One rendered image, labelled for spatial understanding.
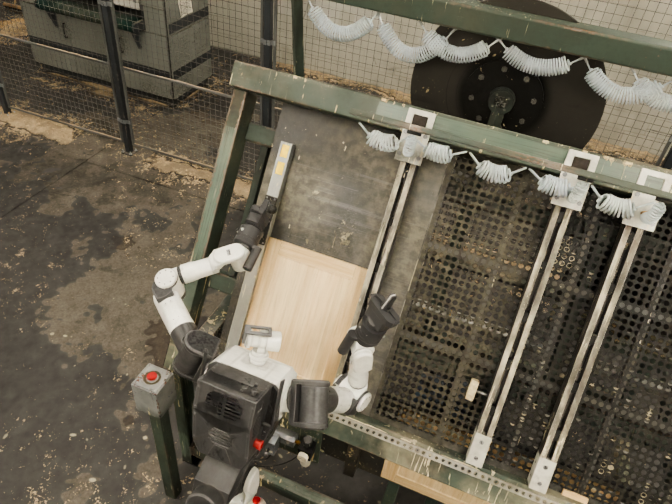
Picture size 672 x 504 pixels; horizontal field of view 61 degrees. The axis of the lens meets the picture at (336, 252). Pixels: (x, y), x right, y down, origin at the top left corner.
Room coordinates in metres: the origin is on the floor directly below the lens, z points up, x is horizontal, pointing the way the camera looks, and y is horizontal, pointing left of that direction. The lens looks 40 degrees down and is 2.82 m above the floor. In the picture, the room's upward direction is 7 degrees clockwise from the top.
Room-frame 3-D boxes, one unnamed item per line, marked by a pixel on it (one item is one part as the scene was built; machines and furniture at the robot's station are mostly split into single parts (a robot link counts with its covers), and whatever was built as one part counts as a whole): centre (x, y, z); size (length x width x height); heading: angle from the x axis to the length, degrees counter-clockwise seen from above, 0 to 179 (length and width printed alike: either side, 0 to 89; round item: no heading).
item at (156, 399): (1.35, 0.67, 0.84); 0.12 x 0.12 x 0.18; 73
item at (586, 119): (2.28, -0.61, 1.85); 0.80 x 0.06 x 0.80; 73
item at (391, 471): (1.31, -0.78, 0.53); 0.90 x 0.02 x 0.55; 73
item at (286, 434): (1.28, 0.22, 0.69); 0.50 x 0.14 x 0.24; 73
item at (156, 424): (1.35, 0.67, 0.38); 0.06 x 0.06 x 0.75; 73
